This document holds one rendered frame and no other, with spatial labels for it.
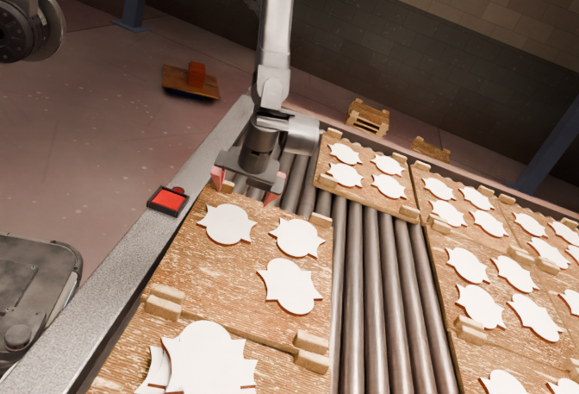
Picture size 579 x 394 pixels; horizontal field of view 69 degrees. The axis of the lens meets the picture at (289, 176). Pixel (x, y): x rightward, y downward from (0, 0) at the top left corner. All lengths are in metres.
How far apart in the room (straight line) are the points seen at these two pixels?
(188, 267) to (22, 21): 0.67
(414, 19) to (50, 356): 5.40
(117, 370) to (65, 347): 0.09
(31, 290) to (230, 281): 1.00
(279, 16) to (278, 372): 0.60
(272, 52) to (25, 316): 1.19
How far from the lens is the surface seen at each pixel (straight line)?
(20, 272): 1.78
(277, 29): 0.78
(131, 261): 0.89
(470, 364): 1.01
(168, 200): 1.03
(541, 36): 5.96
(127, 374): 0.72
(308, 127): 0.77
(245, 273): 0.89
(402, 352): 0.95
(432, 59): 5.81
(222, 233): 0.95
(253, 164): 0.78
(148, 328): 0.76
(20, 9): 1.19
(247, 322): 0.81
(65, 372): 0.74
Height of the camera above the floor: 1.54
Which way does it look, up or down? 29 degrees down
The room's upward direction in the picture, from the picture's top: 22 degrees clockwise
